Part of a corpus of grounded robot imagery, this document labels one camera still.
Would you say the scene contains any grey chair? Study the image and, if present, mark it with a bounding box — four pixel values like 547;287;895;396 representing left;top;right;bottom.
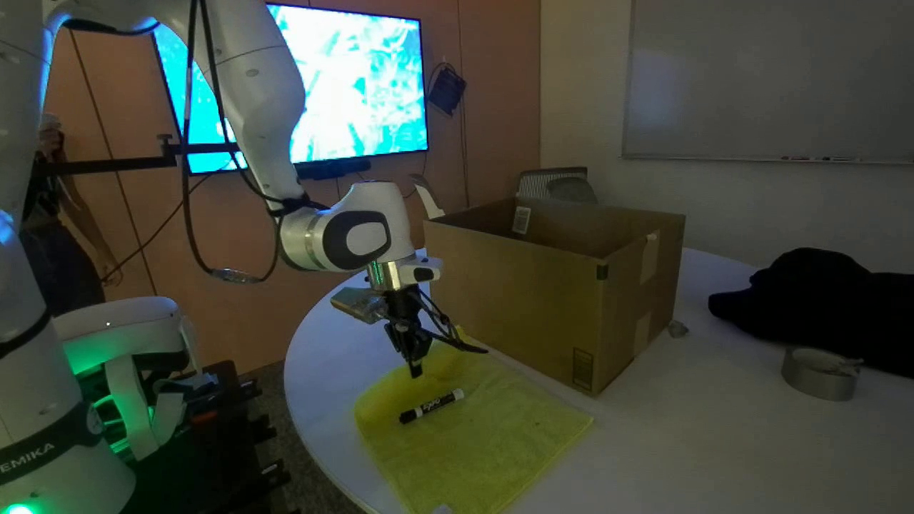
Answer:
512;165;604;210

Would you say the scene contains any open cardboard box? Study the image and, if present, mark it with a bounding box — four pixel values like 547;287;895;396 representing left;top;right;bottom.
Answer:
415;183;689;396

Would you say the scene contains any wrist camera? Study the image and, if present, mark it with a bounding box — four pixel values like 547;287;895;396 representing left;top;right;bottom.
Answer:
329;282;392;329

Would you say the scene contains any grey tape roll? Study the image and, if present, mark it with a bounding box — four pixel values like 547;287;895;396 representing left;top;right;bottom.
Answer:
779;343;866;403

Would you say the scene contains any wall whiteboard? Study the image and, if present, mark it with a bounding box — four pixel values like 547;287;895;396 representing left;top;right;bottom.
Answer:
619;0;914;170

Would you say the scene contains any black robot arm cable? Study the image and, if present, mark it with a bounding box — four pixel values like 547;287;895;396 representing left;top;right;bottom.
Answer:
180;0;291;286

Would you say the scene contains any black jacket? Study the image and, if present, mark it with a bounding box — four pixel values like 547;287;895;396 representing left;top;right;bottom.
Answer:
705;246;914;380

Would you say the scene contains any person in dark shirt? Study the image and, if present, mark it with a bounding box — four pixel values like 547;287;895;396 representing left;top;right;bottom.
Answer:
15;120;110;319

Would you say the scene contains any wall-mounted TV screen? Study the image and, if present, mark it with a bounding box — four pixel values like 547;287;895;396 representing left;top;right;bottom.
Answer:
151;0;434;179

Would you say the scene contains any small black wall device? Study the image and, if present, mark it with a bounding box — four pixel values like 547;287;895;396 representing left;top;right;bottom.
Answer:
425;63;469;120

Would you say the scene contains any black wall cable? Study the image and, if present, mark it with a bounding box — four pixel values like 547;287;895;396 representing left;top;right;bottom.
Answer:
98;179;210;286

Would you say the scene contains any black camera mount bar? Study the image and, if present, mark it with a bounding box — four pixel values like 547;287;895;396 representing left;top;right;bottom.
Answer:
37;130;245;179

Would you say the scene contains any black marker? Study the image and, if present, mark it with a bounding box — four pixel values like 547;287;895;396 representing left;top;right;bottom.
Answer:
397;384;472;429

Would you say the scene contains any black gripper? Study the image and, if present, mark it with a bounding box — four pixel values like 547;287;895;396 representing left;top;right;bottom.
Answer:
379;282;431;382

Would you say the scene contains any yellow-green towel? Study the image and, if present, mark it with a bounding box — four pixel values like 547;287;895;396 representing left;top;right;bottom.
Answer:
352;340;597;514

